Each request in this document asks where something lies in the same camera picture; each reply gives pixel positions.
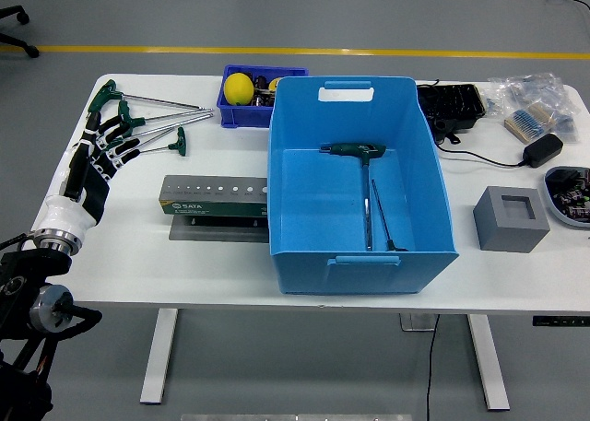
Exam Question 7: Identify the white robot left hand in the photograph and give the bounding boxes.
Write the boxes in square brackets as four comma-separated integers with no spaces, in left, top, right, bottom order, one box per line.
[44,111,142,232]

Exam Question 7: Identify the metal hex key stand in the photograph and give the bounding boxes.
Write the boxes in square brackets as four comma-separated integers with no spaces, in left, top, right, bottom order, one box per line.
[159,175,271,244]

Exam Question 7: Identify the large green T-handle hex key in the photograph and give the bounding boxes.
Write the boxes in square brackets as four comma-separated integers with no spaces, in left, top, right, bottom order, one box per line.
[319,142,394,252]

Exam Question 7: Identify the small green T-handle hex key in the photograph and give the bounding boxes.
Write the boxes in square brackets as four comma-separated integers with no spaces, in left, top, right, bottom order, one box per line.
[371,177,410,253]
[133,125,189,159]

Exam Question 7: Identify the large light blue plastic box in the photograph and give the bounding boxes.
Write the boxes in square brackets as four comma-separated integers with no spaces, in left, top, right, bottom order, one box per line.
[267,74,461,297]

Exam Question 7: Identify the black office chair base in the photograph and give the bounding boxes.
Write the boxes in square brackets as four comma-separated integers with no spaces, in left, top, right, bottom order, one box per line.
[0,5,41,59]

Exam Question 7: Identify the white table leg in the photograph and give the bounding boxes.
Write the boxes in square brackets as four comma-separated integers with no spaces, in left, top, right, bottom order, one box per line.
[466,313,512,412]
[139,308,179,404]

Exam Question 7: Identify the small dark blue bin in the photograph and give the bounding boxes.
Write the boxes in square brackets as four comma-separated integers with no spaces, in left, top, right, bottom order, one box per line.
[217,64,309,128]

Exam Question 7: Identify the yellow lemon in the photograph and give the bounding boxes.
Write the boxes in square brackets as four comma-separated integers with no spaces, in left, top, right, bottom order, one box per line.
[223,72,255,107]

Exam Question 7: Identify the dark small parts pile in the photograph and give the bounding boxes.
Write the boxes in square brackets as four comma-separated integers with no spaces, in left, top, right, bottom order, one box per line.
[252,73,277,107]

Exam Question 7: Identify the grey metal floor plate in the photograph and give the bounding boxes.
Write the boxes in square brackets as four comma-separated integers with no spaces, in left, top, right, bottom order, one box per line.
[399,312,439,333]

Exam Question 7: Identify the black plastic case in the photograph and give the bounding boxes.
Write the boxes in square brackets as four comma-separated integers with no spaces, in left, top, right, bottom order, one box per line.
[416,82,486,145]

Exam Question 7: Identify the grey foam block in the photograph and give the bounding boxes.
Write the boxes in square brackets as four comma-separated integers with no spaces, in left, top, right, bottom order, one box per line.
[473,184,551,252]

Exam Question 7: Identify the blue resistor strip bundle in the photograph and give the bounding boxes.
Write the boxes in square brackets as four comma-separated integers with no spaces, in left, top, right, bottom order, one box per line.
[503,109,539,145]

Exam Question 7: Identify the clear plastic bags pile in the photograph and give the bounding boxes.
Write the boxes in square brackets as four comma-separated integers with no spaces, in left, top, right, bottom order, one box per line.
[487,72,581,145]

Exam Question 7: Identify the black power adapter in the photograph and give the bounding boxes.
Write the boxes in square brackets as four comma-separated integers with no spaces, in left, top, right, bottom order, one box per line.
[522,133,564,169]

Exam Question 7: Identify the tan resistor strip bundle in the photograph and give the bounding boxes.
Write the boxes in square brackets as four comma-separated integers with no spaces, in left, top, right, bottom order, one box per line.
[527,101,554,128]

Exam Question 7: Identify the grey oval tray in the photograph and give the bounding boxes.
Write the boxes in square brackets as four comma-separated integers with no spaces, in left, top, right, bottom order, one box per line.
[543,165,590,230]

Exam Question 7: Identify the electronic parts in tray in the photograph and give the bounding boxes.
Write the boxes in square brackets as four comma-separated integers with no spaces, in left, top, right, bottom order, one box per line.
[548,168,590,222]

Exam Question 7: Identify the black table control panel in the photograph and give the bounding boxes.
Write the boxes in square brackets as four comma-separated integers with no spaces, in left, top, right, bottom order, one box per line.
[532,315,590,328]

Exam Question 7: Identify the black hanging cable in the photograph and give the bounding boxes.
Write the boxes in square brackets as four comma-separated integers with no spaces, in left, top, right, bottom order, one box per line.
[424,313,442,421]

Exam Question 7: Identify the black adapter cord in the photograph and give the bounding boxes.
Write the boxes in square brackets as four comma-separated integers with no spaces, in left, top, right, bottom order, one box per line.
[437,137,529,169]

